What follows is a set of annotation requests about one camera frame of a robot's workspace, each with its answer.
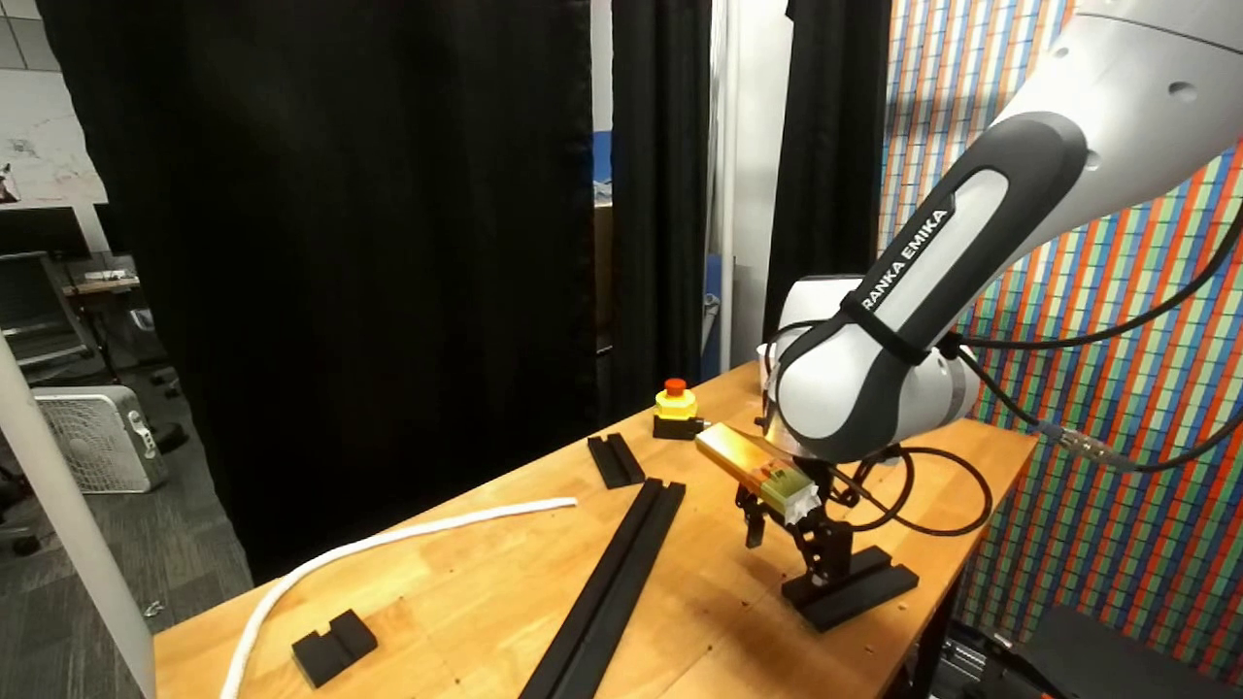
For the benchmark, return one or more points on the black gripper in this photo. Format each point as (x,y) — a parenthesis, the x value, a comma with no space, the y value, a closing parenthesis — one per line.
(818,537)

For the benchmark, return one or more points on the wide black track piece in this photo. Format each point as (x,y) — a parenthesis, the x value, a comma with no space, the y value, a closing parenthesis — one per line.
(866,578)

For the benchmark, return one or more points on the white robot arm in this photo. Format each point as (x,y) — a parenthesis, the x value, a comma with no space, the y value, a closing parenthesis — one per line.
(1125,107)

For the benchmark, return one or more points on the long black track piece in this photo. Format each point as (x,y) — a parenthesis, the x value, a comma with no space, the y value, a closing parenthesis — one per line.
(584,643)

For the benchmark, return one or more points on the colourful patterned panel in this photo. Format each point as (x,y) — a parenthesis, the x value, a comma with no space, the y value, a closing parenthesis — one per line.
(1128,331)

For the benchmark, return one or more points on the small black block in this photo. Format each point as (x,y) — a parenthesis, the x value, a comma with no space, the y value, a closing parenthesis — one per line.
(334,651)

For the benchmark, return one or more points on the white flexible tube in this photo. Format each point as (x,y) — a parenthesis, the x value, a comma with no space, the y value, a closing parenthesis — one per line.
(273,594)

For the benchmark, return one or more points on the black curtain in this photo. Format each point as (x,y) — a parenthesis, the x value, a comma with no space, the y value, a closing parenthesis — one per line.
(363,230)

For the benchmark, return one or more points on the grey box on floor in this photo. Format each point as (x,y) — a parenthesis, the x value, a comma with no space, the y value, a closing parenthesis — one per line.
(104,437)

